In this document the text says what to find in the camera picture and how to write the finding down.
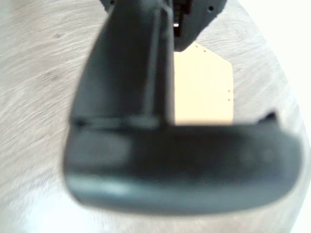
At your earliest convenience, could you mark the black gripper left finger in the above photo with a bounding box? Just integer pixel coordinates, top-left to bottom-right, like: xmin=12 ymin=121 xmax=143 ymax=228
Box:
xmin=69 ymin=0 xmax=176 ymax=130

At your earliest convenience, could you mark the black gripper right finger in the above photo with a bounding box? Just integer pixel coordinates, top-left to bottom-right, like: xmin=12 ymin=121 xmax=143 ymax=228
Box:
xmin=173 ymin=0 xmax=228 ymax=52

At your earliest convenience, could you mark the black U-shaped block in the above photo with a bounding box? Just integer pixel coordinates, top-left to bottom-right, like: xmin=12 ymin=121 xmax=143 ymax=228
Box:
xmin=62 ymin=112 xmax=306 ymax=211

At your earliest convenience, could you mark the tan square board with holes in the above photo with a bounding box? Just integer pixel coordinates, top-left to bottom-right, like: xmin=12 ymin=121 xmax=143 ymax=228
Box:
xmin=173 ymin=41 xmax=235 ymax=127

